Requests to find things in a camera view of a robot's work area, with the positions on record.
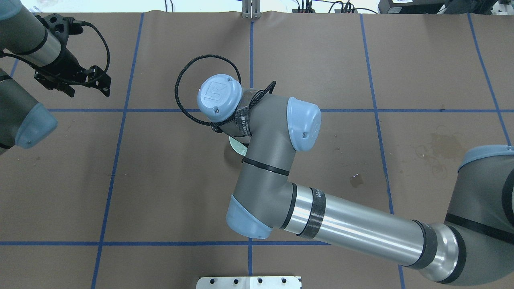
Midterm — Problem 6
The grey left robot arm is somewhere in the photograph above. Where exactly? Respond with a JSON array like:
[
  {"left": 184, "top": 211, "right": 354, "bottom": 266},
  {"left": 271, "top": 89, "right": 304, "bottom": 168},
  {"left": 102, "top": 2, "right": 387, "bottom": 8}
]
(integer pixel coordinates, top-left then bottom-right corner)
[{"left": 0, "top": 0, "right": 112, "bottom": 154}]

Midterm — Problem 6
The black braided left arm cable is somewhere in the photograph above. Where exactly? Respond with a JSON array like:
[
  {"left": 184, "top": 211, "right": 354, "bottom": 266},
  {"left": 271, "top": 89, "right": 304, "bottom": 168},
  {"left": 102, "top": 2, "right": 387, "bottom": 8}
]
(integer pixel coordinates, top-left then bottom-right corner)
[{"left": 0, "top": 20, "right": 111, "bottom": 81}]

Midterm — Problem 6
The aluminium frame post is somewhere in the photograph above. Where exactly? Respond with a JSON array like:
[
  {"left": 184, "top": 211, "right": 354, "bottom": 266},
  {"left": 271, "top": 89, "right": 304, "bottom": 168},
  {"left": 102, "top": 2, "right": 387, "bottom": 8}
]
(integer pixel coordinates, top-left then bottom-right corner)
[{"left": 241, "top": 0, "right": 262, "bottom": 20}]

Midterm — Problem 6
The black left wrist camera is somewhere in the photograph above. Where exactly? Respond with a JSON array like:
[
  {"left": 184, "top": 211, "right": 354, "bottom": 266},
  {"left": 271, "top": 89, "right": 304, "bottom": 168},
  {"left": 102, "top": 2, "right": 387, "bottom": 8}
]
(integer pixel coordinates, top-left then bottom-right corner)
[{"left": 36, "top": 13, "right": 87, "bottom": 43}]

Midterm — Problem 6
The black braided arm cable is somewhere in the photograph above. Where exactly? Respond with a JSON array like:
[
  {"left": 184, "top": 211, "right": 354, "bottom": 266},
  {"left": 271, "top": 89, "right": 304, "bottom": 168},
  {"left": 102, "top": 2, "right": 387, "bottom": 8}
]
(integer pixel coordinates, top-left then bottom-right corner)
[
  {"left": 0, "top": 20, "right": 111, "bottom": 81},
  {"left": 174, "top": 55, "right": 277, "bottom": 135}
]

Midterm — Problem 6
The mint green bowl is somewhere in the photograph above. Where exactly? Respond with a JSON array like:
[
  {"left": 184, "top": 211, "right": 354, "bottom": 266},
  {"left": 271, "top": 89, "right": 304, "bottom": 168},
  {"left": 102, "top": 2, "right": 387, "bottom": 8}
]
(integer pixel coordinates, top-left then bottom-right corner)
[{"left": 229, "top": 136, "right": 251, "bottom": 156}]

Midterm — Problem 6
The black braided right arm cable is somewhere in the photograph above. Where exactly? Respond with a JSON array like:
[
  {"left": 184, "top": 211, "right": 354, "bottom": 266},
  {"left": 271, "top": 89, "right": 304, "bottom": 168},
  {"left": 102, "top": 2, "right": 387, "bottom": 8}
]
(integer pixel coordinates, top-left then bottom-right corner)
[{"left": 174, "top": 55, "right": 277, "bottom": 135}]

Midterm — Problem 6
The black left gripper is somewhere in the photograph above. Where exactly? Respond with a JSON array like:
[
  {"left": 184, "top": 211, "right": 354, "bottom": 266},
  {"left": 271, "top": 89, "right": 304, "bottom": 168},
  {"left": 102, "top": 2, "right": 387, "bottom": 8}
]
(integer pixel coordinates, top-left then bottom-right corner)
[{"left": 34, "top": 49, "right": 111, "bottom": 98}]

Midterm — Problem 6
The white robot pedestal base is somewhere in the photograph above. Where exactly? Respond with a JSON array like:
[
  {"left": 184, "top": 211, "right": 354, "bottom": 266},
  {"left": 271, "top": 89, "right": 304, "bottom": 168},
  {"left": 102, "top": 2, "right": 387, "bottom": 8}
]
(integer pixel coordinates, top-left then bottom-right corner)
[{"left": 196, "top": 276, "right": 303, "bottom": 289}]

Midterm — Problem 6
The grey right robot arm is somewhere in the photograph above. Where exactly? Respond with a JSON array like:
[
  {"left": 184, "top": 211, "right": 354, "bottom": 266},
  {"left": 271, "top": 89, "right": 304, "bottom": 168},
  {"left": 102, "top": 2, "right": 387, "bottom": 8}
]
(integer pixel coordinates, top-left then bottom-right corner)
[{"left": 198, "top": 74, "right": 513, "bottom": 287}]

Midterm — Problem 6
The brown paper table mat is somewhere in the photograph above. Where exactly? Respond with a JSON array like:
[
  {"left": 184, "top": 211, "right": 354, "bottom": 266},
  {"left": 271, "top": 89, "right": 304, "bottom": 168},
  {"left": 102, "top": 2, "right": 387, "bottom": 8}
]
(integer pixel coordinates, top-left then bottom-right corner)
[{"left": 1, "top": 11, "right": 513, "bottom": 289}]

